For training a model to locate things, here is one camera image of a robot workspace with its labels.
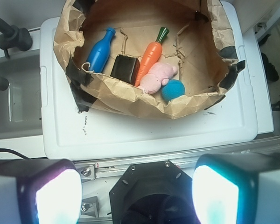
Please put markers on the pink plush toy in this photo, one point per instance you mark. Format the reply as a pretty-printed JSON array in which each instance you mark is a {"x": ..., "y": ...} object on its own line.
[{"x": 158, "y": 76}]

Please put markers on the black box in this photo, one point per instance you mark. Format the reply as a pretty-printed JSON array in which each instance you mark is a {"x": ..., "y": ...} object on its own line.
[{"x": 125, "y": 68}]

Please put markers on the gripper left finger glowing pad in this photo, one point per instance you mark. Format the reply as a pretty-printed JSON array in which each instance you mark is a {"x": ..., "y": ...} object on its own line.
[{"x": 39, "y": 191}]

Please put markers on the aluminium rail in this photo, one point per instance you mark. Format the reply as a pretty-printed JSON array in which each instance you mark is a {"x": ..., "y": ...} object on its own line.
[{"x": 92, "y": 169}]

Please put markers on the blue ball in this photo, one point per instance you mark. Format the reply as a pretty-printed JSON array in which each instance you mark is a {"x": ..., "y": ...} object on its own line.
[{"x": 172, "y": 90}]

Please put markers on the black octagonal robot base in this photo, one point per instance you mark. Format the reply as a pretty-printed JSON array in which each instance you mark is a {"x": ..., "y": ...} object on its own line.
[{"x": 153, "y": 193}]

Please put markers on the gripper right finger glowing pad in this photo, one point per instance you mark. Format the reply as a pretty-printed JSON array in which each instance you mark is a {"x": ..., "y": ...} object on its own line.
[{"x": 237, "y": 188}]

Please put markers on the orange toy carrot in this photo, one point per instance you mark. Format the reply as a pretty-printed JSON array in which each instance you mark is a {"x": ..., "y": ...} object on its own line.
[{"x": 151, "y": 55}]

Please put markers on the metal corner bracket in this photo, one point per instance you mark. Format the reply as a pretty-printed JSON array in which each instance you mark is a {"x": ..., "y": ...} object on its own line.
[{"x": 90, "y": 207}]

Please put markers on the blue toy bottle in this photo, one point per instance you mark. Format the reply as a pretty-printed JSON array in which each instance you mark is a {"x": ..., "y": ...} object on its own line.
[{"x": 100, "y": 52}]

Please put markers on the brown paper bag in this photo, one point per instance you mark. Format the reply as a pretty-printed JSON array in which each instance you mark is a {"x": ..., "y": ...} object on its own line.
[{"x": 200, "y": 43}]

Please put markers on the grey plastic bin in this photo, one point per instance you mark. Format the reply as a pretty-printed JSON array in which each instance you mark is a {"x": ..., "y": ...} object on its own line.
[{"x": 20, "y": 103}]

